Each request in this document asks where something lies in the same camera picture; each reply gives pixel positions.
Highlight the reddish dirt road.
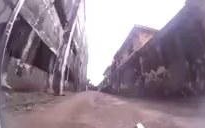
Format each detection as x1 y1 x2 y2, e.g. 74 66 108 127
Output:
3 90 205 128

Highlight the robot's own part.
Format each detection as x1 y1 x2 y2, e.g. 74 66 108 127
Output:
135 122 145 128

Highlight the grey weathered concrete building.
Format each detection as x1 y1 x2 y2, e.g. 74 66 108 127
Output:
0 0 90 98

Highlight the grey rubble strip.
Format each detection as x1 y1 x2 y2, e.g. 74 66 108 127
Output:
3 91 74 113

